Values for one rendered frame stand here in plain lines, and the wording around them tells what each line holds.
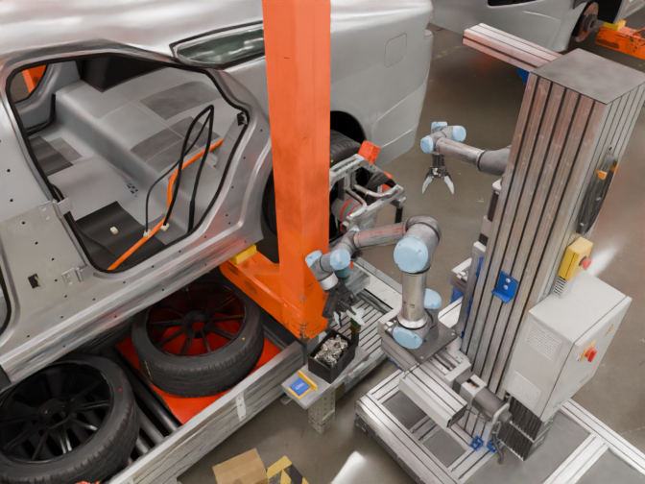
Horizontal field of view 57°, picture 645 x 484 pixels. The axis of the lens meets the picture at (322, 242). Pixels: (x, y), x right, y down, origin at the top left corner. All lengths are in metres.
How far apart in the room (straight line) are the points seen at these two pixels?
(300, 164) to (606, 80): 1.03
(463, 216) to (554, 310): 2.36
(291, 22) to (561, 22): 3.46
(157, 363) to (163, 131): 1.31
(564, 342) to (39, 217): 1.90
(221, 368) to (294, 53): 1.58
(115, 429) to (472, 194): 3.12
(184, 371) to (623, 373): 2.43
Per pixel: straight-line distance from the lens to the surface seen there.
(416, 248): 2.05
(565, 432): 3.25
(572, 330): 2.24
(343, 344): 2.88
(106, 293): 2.74
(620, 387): 3.80
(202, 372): 2.95
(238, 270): 3.09
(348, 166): 2.98
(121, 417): 2.87
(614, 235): 4.74
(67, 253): 2.53
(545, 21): 5.12
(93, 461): 2.82
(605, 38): 6.17
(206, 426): 2.96
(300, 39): 1.99
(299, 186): 2.27
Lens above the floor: 2.83
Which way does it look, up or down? 42 degrees down
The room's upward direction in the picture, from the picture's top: straight up
